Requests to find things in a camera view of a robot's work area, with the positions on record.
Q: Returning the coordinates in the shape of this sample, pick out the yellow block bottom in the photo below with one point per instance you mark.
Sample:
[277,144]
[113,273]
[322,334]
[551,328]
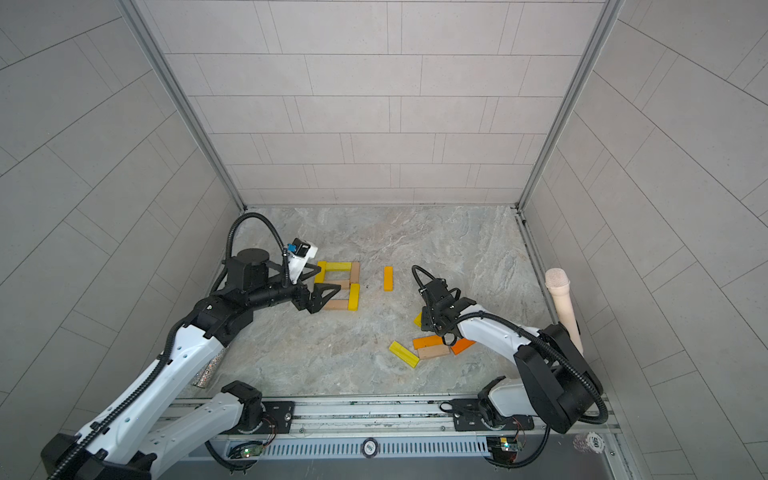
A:
[354,296]

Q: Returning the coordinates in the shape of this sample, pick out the circuit board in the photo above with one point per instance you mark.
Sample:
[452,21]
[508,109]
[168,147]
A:
[504,449]
[247,450]

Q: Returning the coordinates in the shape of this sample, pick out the right circuit board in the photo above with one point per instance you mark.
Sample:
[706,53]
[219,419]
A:
[504,449]

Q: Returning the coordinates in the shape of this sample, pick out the left circuit board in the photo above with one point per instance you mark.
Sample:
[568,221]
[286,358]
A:
[247,450]

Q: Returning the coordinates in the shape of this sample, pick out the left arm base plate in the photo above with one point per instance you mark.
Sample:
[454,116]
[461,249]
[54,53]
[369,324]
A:
[271,417]

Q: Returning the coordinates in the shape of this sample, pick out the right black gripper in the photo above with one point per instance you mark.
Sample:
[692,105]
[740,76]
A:
[426,311]

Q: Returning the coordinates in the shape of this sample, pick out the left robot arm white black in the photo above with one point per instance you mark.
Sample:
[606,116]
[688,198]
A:
[118,443]

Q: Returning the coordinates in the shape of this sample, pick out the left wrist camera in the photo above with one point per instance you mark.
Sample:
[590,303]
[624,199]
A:
[299,253]

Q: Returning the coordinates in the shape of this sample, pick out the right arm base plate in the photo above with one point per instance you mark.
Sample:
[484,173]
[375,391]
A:
[467,416]

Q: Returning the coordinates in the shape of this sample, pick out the aluminium rail frame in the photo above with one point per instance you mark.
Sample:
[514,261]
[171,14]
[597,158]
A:
[325,428]

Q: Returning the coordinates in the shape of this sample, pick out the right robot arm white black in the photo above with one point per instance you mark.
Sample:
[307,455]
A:
[554,382]

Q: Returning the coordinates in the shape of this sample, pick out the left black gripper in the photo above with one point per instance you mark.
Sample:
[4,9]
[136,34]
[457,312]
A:
[302,302]

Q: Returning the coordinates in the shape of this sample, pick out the beige cylinder post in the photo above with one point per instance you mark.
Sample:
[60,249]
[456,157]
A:
[558,286]

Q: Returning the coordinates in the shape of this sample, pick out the orange block small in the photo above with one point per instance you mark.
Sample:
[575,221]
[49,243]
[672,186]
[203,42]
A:
[388,282]

